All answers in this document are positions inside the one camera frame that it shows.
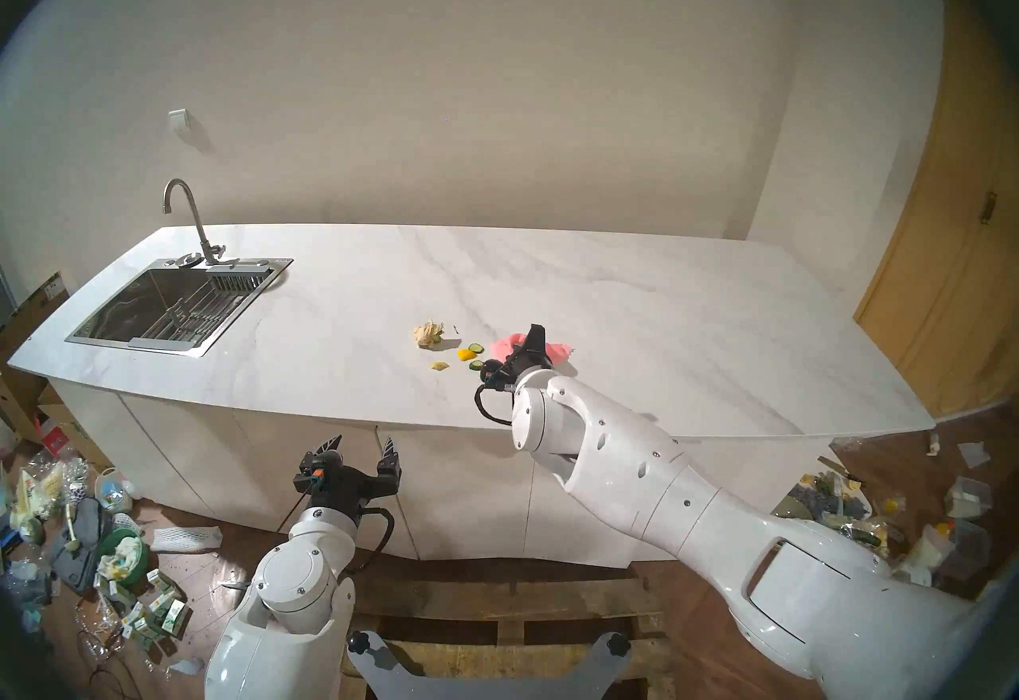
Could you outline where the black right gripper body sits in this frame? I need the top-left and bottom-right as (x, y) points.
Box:
(509, 324), (553, 382)

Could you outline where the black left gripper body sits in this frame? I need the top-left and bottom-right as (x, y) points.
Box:
(308, 453), (401, 522)

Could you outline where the pink waffle cleaning cloth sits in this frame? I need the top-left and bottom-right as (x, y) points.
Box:
(490, 331), (576, 369)

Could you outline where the white counter cabinet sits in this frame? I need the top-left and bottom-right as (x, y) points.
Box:
(48, 376), (833, 570)

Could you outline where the white foam net sleeve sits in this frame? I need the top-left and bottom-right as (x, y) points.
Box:
(151, 526), (224, 554)

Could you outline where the wooden pallet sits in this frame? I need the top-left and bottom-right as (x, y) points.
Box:
(342, 575), (677, 700)

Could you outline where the stainless steel sink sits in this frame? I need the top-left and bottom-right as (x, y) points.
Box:
(65, 257), (294, 357)

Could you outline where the clear round lidded bowl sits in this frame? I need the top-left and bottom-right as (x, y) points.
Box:
(96, 468), (135, 512)

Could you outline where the green bowl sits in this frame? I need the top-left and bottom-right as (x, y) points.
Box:
(97, 530), (150, 588)

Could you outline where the steel gooseneck faucet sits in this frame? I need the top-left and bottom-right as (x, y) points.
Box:
(163, 179), (228, 265)

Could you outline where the dark grey bag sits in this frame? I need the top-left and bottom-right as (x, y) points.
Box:
(52, 498), (112, 594)

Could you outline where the yellow white plastic bag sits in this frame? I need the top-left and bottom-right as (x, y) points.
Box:
(12, 464), (64, 544)

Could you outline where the brown cardboard box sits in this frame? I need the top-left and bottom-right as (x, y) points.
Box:
(0, 273), (71, 365)

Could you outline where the wooden door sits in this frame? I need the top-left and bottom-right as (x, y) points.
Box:
(854, 0), (1019, 421)

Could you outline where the clear plastic container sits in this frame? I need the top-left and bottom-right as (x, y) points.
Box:
(946, 477), (994, 520)

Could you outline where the clear container orange lid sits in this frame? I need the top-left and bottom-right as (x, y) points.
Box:
(916, 523), (992, 580)

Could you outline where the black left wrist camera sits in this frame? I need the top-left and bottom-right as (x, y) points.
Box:
(293, 451), (327, 494)

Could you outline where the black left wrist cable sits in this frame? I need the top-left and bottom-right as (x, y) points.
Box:
(350, 507), (396, 573)

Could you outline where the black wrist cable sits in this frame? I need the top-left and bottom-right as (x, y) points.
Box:
(475, 380), (518, 427)
(350, 507), (396, 573)

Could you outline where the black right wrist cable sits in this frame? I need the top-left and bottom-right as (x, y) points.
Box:
(475, 380), (518, 427)

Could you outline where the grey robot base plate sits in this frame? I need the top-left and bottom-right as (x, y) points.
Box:
(347, 631), (634, 700)

